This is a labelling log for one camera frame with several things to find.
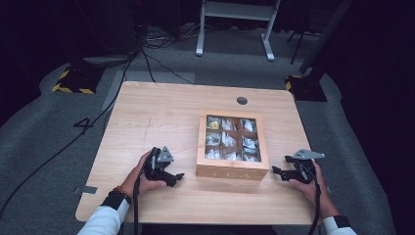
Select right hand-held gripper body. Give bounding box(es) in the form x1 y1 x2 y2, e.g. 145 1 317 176
284 149 326 183

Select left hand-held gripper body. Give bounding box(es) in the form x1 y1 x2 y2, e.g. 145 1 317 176
143 146 177 184

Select wooden glass box lid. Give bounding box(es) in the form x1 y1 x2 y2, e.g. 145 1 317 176
197 110 270 170

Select wooden compartment box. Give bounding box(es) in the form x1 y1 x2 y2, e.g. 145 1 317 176
195 110 270 181

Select person's left hand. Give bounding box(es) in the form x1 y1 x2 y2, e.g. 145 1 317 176
120 150 167 199

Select person's right hand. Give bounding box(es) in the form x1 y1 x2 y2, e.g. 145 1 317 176
288 161 341 223

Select black wristband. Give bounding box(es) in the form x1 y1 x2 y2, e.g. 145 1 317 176
101 194 126 211
333 214 352 229

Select group of small sachets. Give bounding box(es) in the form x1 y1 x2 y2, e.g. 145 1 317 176
205 116 262 163

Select grey tape piece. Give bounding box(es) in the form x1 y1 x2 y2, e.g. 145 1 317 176
73 185 98 196

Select black yellow striped base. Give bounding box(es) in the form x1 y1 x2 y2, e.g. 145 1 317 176
284 74 328 103
51 67 106 96

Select grey stand base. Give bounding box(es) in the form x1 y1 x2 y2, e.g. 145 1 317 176
82 53 131 67

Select black tripod legs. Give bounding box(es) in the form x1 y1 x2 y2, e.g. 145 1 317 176
287 28 316 66

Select black slanted pole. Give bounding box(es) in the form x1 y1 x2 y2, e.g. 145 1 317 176
298 0 355 75

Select white metal stand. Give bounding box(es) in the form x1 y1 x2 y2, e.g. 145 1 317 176
195 0 282 63

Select right hand-held gripper cable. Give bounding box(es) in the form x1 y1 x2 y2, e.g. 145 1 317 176
301 162 323 235

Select hand-held gripper cable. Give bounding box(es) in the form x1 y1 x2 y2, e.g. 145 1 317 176
301 162 323 235
132 156 155 235

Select red black bead bracelet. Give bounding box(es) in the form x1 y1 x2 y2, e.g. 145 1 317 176
109 185 133 204

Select left hand-held gripper cable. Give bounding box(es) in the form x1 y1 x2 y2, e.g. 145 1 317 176
132 156 155 235

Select long black floor cable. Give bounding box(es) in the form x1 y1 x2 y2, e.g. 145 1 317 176
0 48 141 219

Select thin black floor cable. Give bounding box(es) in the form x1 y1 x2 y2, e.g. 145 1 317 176
141 48 196 85

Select bundle of floor cables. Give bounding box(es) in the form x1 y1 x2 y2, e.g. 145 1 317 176
143 23 204 50

